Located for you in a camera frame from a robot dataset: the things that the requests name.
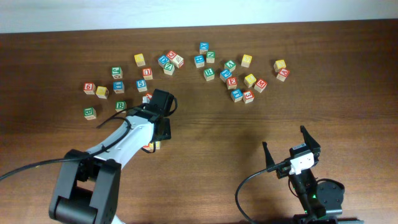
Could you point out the tilted red-edged block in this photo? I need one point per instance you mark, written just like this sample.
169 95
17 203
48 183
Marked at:
178 61

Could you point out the blue X block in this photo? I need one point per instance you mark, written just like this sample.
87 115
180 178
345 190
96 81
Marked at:
204 47

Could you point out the red K block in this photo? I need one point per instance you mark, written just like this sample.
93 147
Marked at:
147 98

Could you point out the yellow block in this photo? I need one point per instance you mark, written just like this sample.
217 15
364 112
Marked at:
102 92
139 59
246 60
279 65
250 80
154 145

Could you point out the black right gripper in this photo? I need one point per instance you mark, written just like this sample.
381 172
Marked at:
314 147

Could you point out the green R block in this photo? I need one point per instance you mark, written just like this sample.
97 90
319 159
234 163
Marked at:
209 74

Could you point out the red 6 block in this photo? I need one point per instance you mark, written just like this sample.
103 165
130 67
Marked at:
89 88

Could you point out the blue I block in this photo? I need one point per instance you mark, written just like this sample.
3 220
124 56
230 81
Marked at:
118 87

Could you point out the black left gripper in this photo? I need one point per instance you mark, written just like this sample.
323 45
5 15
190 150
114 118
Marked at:
166 134

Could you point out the black round arm base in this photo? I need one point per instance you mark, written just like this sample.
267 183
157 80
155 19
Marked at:
330 194

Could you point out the green V block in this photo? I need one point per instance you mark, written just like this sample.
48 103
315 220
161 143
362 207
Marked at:
230 65

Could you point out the red E block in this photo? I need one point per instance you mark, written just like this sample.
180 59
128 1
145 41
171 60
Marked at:
231 83

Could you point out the blue T block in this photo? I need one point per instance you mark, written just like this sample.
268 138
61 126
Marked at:
236 95

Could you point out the blue H block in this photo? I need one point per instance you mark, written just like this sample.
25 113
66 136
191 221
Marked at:
199 61

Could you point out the green J block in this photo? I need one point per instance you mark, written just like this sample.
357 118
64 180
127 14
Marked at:
117 72

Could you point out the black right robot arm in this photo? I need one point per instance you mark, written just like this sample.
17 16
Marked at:
305 188

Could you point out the blue D block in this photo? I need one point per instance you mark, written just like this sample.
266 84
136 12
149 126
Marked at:
162 60

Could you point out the red M block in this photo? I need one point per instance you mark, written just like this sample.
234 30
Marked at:
260 85

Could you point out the green Z block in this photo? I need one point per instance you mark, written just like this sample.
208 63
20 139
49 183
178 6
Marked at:
169 68

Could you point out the green b block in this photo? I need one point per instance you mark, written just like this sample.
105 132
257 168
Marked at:
89 113
120 106

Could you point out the red A block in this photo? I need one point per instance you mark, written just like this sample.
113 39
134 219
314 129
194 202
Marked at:
283 74

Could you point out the red C block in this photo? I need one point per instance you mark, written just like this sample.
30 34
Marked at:
171 55

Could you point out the blue 5 block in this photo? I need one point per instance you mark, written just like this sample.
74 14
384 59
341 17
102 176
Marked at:
141 85

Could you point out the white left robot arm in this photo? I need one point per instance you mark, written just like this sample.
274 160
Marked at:
87 188

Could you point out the red U block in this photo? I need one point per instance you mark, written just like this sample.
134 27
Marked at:
147 73

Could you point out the red 3 block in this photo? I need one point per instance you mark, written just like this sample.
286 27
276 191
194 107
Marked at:
248 96

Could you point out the blue P block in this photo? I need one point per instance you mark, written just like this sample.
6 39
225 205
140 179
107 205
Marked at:
225 74

